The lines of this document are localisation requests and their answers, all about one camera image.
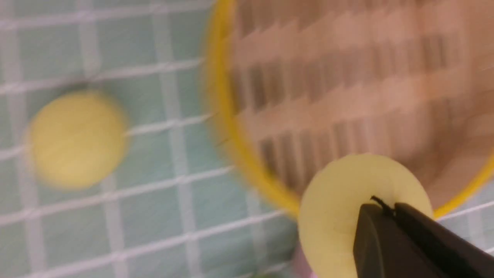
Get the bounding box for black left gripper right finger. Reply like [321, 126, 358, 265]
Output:
[394, 203, 494, 278]

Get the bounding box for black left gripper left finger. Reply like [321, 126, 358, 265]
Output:
[353, 204, 446, 278]

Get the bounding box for yellow bun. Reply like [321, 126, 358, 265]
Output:
[298, 153, 434, 278]
[26, 90, 129, 191]

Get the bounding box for bamboo steamer tray yellow rim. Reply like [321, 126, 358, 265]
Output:
[204, 0, 493, 218]

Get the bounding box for pink foam cube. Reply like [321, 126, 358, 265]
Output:
[291, 242, 317, 278]

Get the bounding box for green checkered tablecloth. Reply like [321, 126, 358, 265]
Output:
[1, 0, 493, 278]

